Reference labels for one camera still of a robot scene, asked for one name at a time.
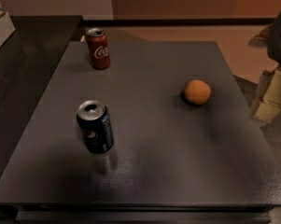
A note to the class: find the red coca-cola can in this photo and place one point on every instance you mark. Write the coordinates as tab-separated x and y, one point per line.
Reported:
97	43

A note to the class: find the blue pepsi can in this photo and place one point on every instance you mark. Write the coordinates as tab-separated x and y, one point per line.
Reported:
95	125

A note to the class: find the dark side counter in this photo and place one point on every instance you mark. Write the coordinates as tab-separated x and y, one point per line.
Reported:
27	62

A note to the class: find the orange fruit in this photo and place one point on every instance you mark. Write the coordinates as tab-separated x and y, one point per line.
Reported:
197	92

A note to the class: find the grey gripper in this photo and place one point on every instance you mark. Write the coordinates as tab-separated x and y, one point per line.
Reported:
280	39

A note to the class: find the white box on counter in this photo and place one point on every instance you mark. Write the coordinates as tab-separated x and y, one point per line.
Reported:
7	28

